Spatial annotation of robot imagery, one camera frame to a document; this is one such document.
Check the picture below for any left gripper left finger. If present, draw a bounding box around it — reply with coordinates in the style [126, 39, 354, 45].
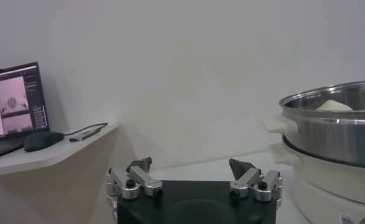
[106, 156, 164, 200]

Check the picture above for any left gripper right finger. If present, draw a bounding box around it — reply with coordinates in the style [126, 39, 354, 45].
[228, 158, 283, 203]

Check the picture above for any white steamed baozi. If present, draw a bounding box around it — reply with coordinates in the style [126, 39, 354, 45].
[315, 99, 353, 112]

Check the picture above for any stainless steel steamer basket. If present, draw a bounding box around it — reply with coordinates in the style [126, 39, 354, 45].
[261, 80, 365, 170]

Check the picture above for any cream electric cooking pot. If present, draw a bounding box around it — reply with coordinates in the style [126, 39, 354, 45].
[270, 141, 365, 224]

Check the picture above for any white side desk with mouse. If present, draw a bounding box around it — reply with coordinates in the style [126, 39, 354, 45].
[0, 121, 134, 224]

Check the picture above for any black computer mouse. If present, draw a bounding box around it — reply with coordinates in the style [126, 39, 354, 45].
[23, 130, 65, 153]

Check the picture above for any small black laptop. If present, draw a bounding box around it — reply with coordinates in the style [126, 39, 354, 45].
[0, 62, 50, 161]

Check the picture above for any black usb hub cable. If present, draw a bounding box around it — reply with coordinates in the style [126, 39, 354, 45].
[63, 122, 109, 136]

